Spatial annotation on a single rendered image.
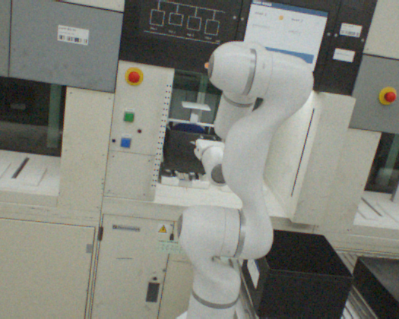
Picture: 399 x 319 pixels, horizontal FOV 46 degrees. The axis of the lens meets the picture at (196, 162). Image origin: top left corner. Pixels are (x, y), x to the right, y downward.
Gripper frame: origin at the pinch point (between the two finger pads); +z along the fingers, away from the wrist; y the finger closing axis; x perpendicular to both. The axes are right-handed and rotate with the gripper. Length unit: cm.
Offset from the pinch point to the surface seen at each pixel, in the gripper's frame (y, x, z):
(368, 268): 62, -33, -20
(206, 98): 14, -4, 104
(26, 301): -59, -82, 14
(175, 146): -6.6, -13.6, 34.1
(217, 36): -0.6, 34.8, 13.9
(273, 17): 18.0, 44.4, 13.8
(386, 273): 67, -33, -22
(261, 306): 19, -39, -38
